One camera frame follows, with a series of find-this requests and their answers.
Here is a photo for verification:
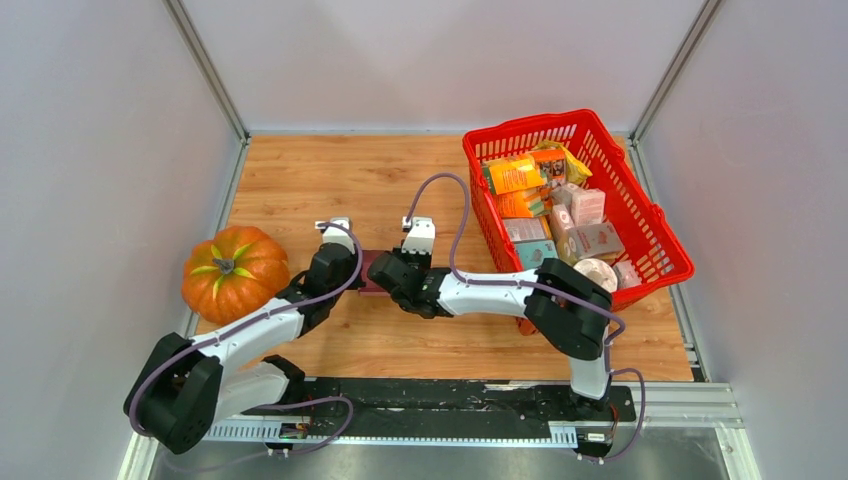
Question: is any pink paper box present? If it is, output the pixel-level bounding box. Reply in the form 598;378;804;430
358;250;395;297

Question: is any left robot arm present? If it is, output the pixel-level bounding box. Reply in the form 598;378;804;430
124;243;362;454

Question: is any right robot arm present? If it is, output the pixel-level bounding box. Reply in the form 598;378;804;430
367;252;612;419

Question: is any teal box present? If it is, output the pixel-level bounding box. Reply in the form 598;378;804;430
514;240;558;270

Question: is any orange snack box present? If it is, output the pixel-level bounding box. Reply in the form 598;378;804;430
482;154;547;195

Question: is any pink small box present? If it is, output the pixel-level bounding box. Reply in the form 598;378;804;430
570;189;606;226

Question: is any orange pumpkin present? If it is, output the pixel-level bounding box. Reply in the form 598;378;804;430
181;226;291;326

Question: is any pink white carton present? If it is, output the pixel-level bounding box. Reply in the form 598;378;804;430
561;222;625;264

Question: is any white tape roll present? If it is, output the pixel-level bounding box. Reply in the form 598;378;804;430
573;258;619;293

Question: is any yellow snack bag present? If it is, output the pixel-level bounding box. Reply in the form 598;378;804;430
530;140;593;184

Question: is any red plastic basket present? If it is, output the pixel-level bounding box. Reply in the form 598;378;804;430
462;109;695;312

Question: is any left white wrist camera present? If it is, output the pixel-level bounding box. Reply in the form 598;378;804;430
315;216;356;254

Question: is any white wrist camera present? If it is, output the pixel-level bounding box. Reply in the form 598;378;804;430
401;216;436;255
315;216;356;254

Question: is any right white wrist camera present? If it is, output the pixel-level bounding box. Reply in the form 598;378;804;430
401;216;436;255

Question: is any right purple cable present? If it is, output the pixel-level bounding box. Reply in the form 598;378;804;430
405;172;647;463

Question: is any purple cable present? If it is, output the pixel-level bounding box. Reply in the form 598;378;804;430
127;221;364;465
405;172;647;463

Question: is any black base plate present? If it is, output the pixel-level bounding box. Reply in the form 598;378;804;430
239;376;637;441

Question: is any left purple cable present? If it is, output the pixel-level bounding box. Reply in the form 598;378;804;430
127;221;364;465

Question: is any aluminium frame rail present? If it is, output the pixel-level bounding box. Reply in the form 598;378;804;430
189;369;760;479

